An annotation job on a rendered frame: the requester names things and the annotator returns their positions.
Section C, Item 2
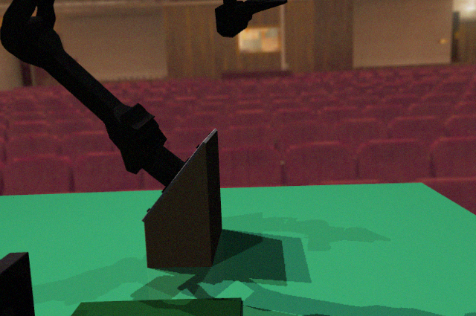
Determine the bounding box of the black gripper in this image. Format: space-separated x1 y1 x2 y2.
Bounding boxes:
215 0 287 38

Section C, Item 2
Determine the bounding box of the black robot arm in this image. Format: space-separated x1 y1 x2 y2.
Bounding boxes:
0 0 190 192

